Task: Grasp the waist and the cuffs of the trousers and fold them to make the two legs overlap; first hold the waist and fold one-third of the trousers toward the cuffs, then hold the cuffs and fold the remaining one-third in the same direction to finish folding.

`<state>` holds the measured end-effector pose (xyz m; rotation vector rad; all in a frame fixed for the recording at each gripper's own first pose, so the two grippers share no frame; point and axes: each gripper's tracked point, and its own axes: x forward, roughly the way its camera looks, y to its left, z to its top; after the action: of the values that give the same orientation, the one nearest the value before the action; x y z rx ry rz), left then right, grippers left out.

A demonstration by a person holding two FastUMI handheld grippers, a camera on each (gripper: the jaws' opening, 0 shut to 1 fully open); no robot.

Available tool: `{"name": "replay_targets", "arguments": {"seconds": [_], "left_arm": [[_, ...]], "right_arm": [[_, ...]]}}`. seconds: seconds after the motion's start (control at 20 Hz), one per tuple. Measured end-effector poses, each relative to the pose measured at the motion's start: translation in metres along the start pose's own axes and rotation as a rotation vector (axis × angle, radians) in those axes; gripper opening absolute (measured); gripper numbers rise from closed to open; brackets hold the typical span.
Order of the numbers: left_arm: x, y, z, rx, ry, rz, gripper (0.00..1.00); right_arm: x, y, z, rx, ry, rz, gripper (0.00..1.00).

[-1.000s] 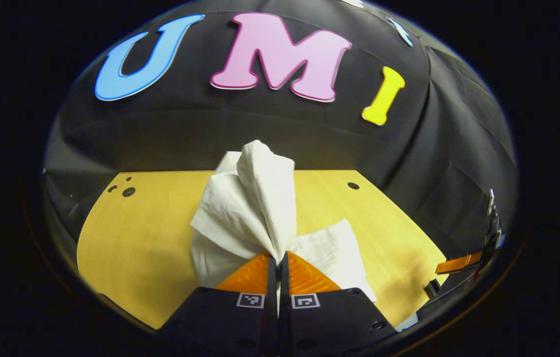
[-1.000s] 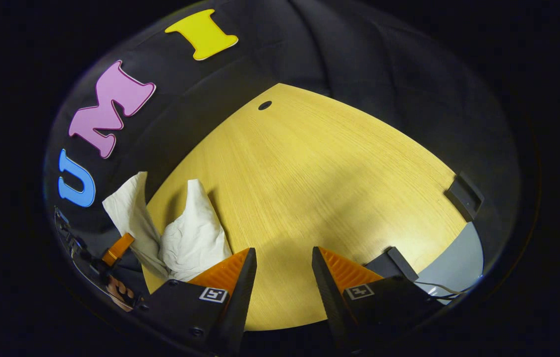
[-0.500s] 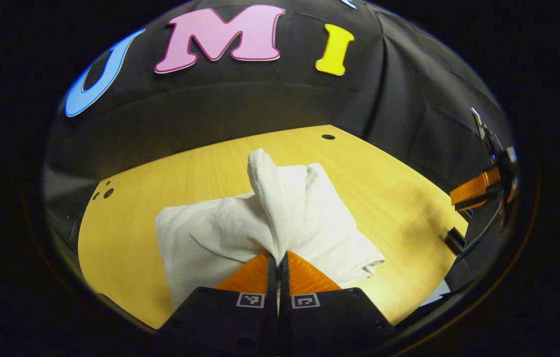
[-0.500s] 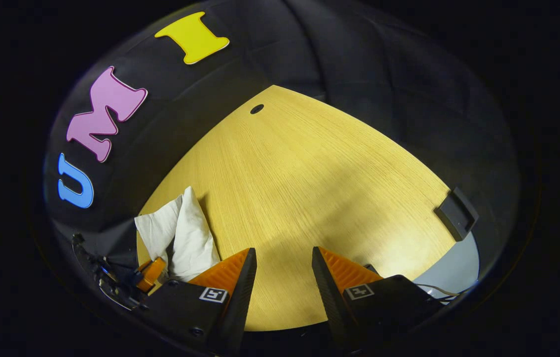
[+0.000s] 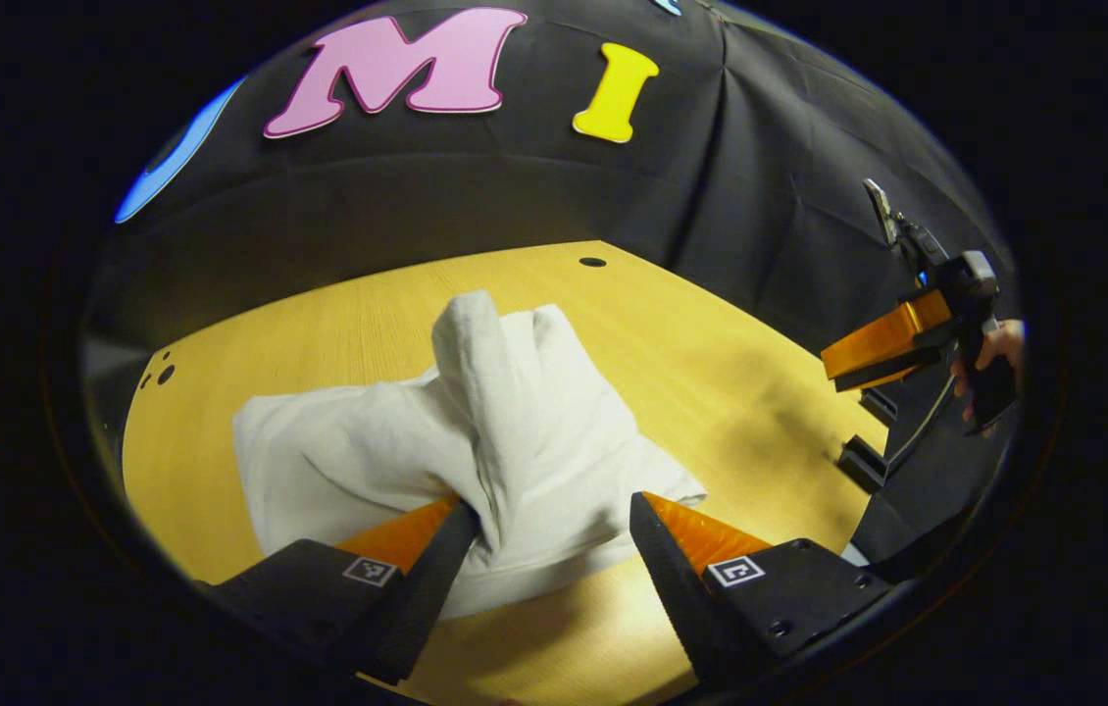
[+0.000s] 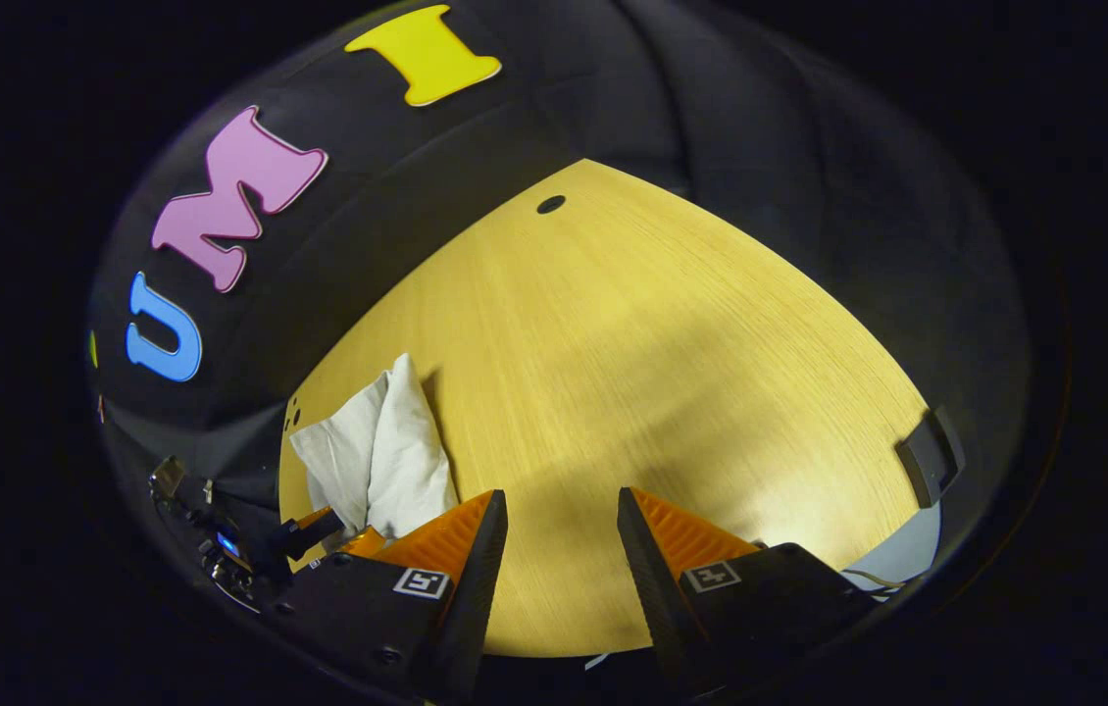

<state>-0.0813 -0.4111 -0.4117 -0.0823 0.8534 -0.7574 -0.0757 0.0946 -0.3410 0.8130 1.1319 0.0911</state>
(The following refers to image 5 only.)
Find white jeans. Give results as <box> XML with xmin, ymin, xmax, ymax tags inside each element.
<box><xmin>232</xmin><ymin>289</ymin><xmax>709</xmax><ymax>621</ymax></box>

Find black backdrop cloth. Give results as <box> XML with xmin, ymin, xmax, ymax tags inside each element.
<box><xmin>83</xmin><ymin>0</ymin><xmax>1021</xmax><ymax>589</ymax></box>

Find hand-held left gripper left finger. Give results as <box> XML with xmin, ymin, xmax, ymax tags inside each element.
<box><xmin>196</xmin><ymin>495</ymin><xmax>484</xmax><ymax>687</ymax></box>

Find black table bracket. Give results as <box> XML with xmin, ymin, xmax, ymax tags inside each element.
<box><xmin>837</xmin><ymin>435</ymin><xmax>890</xmax><ymax>493</ymax></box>
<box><xmin>858</xmin><ymin>386</ymin><xmax>900</xmax><ymax>427</ymax></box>

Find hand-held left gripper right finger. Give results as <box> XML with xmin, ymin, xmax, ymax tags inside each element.
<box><xmin>629</xmin><ymin>490</ymin><xmax>898</xmax><ymax>687</ymax></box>

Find thin grey cable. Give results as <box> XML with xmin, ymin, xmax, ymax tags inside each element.
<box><xmin>885</xmin><ymin>376</ymin><xmax>959</xmax><ymax>474</ymax></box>

